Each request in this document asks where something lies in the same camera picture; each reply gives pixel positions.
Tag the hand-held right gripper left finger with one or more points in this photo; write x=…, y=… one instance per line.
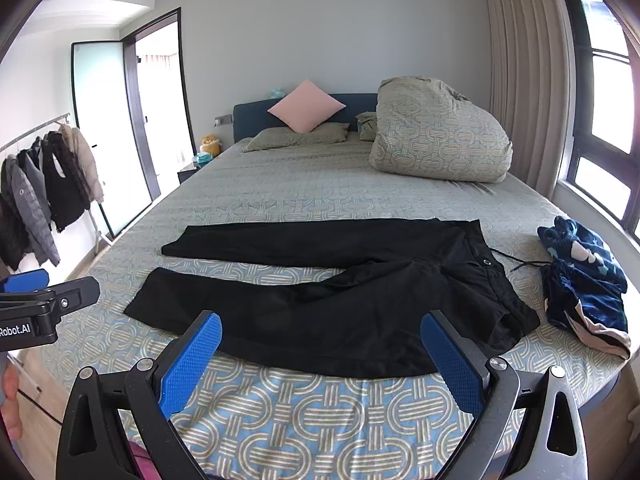
x=192, y=365

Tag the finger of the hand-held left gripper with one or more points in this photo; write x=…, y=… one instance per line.
x=75, y=292
x=27, y=280

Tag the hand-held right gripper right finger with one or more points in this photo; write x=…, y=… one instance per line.
x=450, y=365

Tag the black pants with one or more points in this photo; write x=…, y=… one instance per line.
x=350, y=310

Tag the person's left hand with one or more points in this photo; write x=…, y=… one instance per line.
x=9, y=395

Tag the metal clothes rack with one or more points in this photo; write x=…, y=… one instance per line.
x=102, y=230

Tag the grey puffer jacket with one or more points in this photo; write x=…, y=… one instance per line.
x=35, y=210

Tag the black vest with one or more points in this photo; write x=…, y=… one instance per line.
x=65, y=190

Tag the beige jacket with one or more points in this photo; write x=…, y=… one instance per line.
x=85, y=160

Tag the navy garment with beige trim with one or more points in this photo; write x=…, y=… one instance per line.
x=585, y=310

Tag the frosted glass door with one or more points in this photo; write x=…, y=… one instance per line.
x=100, y=135

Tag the dark nightstand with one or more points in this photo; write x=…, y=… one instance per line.
x=190, y=172

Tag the yellow plush toy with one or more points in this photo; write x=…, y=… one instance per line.
x=211, y=145

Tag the bed with patterned sheet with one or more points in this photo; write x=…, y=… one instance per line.
x=300, y=195

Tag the folded patterned duvet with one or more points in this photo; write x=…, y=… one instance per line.
x=440, y=135

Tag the dark blue headboard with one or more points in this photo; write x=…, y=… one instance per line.
x=250, y=120

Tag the grey patterned pillow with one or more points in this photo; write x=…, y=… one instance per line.
x=367, y=127
x=295, y=139

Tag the dark framed window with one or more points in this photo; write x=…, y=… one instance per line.
x=600, y=125

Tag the pink pillow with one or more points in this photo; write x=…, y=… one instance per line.
x=306, y=105

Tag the small teal figure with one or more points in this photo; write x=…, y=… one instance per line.
x=276, y=92

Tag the beige curtain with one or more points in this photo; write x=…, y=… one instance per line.
x=525, y=85

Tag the dark door frame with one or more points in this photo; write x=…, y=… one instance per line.
x=172, y=110

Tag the wall socket panel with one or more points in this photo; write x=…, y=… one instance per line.
x=223, y=120

